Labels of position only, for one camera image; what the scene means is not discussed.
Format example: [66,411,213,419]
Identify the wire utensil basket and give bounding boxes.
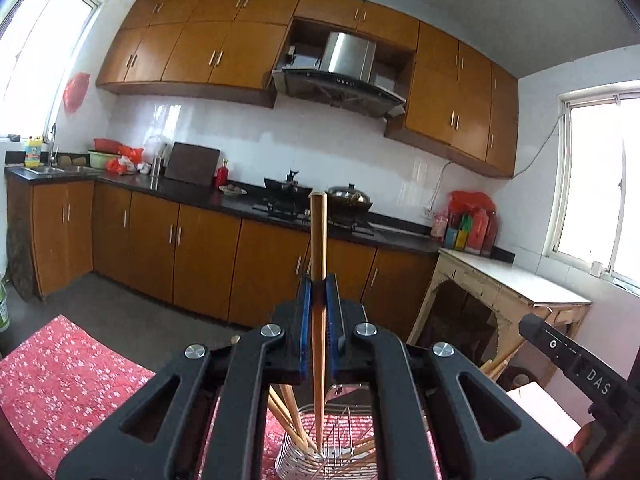
[274,383,376,479]

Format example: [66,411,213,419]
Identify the red bag on wall hook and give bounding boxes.
[63,72,91,113]

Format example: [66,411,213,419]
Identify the steel kitchen sink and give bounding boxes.
[24,164,101,177]

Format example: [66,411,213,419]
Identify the black wok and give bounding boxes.
[263,170,314,206]

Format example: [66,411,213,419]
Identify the worn wooden side table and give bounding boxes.
[407,247,594,377]

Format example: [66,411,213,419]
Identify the large red plastic bag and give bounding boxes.
[447,190,496,221]

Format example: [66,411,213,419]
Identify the dark wooden cutting board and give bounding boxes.
[164,142,221,187]

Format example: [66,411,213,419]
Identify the yellow detergent bottle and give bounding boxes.
[24,136,44,169]

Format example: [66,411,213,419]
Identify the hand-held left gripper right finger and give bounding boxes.
[325,273,586,480]

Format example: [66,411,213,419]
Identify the pan with steel lid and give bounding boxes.
[326,183,374,210]

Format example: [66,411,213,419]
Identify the pink board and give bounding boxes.
[506,381,584,447]

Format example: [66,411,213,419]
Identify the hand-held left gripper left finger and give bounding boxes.
[55,275,316,480]

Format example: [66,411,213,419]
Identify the green plastic basin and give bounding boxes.
[88,150,121,170]

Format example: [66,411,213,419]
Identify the green and yellow box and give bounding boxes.
[446,215,469,250]

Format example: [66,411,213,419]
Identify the red floral tablecloth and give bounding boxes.
[0,314,442,480]

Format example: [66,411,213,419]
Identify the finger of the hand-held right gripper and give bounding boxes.
[518,313,567,362]

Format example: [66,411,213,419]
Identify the large bright window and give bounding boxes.
[0,0,104,139]

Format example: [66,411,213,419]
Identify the person's right hand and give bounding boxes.
[572,420,596,456]

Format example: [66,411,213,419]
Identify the wooden wall cabinets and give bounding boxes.
[95,0,520,180]

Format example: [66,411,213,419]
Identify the white framed sliding window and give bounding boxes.
[547,80,640,294]

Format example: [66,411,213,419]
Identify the wooden base cabinets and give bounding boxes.
[5,164,442,334]

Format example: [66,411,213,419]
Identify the orange red bottle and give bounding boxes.
[467,208,490,254]

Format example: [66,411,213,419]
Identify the white wall cable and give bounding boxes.
[514,112,569,177]

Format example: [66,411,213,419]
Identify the crumpled red plastic bag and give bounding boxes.
[105,145,145,175]

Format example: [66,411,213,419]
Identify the steel range hood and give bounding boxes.
[271,31,407,120]

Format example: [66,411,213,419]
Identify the black gas stove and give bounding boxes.
[252,202,376,235]

